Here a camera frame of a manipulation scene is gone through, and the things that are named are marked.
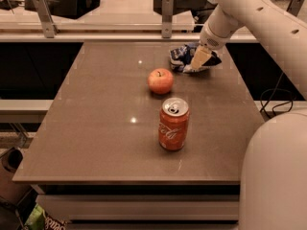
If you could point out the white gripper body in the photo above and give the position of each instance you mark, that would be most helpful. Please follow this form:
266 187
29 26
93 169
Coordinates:
209 39

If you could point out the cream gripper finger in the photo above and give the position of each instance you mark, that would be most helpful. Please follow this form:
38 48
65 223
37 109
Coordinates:
201 56

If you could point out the blue chip bag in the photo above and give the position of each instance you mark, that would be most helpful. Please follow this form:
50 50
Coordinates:
181 57

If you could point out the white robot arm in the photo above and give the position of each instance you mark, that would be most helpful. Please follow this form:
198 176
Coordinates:
273 194

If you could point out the green snack bag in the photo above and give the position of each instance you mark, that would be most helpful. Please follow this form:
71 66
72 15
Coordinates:
39 219

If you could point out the red apple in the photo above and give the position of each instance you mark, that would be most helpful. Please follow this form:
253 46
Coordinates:
160 81

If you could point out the red soda can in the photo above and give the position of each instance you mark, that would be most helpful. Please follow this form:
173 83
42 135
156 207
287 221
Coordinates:
173 123

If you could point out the brown bin at left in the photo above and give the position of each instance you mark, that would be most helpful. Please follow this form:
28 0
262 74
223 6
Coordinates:
11 191

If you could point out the middle metal glass bracket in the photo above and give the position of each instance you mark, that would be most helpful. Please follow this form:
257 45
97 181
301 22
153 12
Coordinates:
167 18

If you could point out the metal glass bracket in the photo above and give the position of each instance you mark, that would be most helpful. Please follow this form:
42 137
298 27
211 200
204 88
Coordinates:
167 18
295 6
49 28

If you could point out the right metal glass bracket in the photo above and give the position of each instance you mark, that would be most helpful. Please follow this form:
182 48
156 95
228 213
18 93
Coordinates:
295 6

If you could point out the left metal glass bracket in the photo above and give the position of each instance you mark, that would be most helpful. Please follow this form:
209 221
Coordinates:
49 28

